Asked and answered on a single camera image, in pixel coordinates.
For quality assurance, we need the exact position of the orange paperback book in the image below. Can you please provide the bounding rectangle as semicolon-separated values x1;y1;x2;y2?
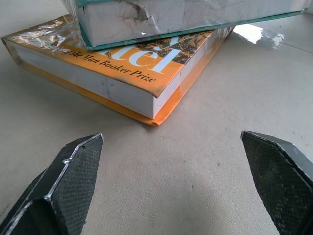
0;14;236;127

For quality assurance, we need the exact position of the teal-covered book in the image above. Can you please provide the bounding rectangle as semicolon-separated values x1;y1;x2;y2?
64;0;309;51

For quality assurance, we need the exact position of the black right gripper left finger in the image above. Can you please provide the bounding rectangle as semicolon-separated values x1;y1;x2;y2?
0;133;104;235

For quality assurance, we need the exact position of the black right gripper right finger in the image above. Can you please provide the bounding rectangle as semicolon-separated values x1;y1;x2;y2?
240;130;313;235

